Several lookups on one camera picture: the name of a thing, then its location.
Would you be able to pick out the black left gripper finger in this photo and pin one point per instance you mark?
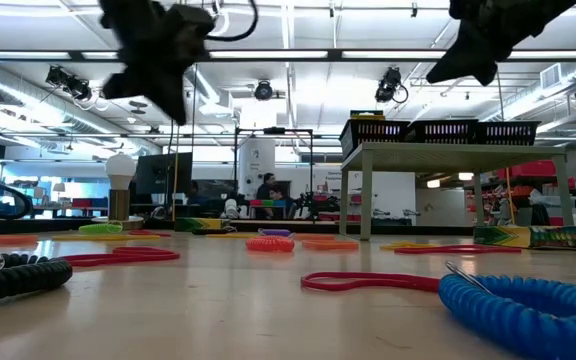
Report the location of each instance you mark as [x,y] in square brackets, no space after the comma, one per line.
[180,95]
[160,95]

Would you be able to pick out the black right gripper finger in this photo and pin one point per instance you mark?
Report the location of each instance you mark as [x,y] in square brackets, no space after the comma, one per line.
[490,67]
[460,55]

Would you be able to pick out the black plastic mesh basket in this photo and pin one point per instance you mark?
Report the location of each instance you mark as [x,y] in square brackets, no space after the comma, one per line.
[508,132]
[443,131]
[373,131]

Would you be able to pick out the yellow crayon box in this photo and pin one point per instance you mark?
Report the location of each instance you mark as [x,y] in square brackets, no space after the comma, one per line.
[368,116]
[203,225]
[528,237]

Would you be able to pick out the red rubber band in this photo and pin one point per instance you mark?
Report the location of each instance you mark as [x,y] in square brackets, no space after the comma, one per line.
[458,249]
[305,282]
[150,233]
[175,256]

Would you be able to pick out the green spiral wrist coil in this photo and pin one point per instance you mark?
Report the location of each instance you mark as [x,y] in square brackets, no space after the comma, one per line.
[98,228]

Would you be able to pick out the yellow rubber band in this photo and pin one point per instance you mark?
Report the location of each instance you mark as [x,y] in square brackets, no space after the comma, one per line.
[403,246]
[233,235]

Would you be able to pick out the purple spiral wrist coil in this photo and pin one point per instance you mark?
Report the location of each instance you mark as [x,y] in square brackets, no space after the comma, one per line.
[275,232]

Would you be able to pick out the orange spiral wrist coil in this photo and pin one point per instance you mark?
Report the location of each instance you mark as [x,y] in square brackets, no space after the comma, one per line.
[270,244]

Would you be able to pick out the orange rubber band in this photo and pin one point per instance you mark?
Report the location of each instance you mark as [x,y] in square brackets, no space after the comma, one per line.
[330,245]
[313,237]
[3,240]

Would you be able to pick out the small white desk lamp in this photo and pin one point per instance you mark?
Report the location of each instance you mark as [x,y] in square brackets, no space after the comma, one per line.
[58,187]

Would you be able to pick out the white ceiling vent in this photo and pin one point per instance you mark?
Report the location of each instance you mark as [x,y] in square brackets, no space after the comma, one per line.
[551,76]

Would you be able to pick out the black monitor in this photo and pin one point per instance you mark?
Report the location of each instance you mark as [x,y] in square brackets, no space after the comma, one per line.
[163,172]

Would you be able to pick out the white bulb table lamp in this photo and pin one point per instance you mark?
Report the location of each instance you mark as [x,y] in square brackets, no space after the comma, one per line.
[120,167]

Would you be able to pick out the green perforated metal shelf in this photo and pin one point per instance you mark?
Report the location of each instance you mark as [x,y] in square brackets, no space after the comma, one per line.
[443,152]

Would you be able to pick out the person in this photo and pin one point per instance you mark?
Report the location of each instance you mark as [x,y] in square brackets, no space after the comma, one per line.
[195,192]
[267,187]
[278,195]

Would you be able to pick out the white pillar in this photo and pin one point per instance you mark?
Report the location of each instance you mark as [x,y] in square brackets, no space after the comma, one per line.
[257,160]

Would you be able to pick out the red storage bin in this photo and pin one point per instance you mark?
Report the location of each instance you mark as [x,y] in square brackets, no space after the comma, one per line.
[528,169]

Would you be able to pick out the black spiral wrist coil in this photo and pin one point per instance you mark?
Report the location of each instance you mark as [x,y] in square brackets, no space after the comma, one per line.
[28,277]

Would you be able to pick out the blue spiral wrist coil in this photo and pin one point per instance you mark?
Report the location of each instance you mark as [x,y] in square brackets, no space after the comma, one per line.
[518,320]

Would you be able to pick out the black stand frame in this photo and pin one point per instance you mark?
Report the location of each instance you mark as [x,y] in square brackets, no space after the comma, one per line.
[273,131]

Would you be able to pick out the dark wall screen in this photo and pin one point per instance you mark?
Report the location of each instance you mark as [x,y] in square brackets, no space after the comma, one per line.
[215,189]

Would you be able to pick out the silver ventilation duct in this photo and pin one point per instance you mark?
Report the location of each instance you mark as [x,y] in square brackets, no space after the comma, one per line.
[18,95]

